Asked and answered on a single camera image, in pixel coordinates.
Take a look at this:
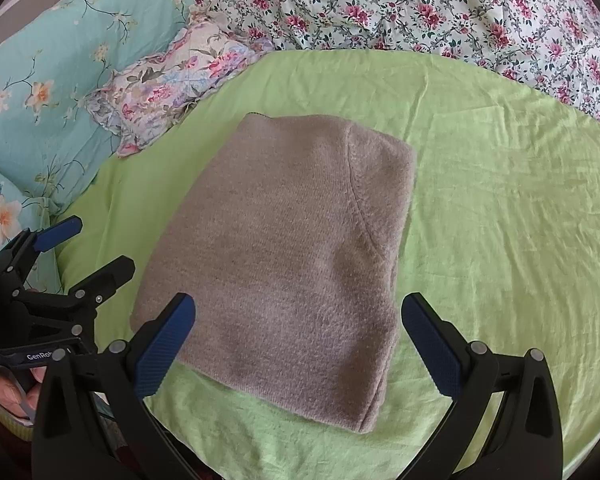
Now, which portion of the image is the green bed sheet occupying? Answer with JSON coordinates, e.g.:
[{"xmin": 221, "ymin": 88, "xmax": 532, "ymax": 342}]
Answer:
[{"xmin": 55, "ymin": 49, "xmax": 600, "ymax": 480}]

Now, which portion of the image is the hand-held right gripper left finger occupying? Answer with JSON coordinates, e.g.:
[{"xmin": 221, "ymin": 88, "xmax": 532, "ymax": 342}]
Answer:
[{"xmin": 30, "ymin": 292, "xmax": 216, "ymax": 480}]

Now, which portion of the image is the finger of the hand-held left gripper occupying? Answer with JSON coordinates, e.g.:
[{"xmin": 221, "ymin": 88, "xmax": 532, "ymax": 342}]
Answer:
[
  {"xmin": 66, "ymin": 255, "xmax": 136, "ymax": 332},
  {"xmin": 0, "ymin": 215, "xmax": 83, "ymax": 282}
]

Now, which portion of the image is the beige knit sweater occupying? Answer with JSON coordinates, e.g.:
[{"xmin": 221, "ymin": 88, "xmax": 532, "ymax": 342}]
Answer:
[{"xmin": 130, "ymin": 112, "xmax": 417, "ymax": 435}]

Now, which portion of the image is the white pink floral quilt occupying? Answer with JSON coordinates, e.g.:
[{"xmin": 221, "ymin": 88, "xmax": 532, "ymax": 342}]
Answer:
[{"xmin": 187, "ymin": 0, "xmax": 600, "ymax": 133}]

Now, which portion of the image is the teal floral pillow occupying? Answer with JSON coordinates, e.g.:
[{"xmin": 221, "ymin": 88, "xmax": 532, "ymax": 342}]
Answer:
[{"xmin": 0, "ymin": 0, "xmax": 196, "ymax": 291}]

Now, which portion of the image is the person's left hand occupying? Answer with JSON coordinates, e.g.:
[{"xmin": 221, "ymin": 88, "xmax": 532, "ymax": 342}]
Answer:
[{"xmin": 0, "ymin": 366, "xmax": 47, "ymax": 418}]

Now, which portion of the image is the pastel floral ruffled pillow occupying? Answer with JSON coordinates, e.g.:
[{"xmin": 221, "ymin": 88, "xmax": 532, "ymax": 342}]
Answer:
[{"xmin": 85, "ymin": 20, "xmax": 276, "ymax": 158}]

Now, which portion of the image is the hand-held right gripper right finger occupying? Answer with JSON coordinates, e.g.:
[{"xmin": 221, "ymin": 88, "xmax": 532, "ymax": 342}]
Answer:
[{"xmin": 401, "ymin": 292, "xmax": 565, "ymax": 480}]

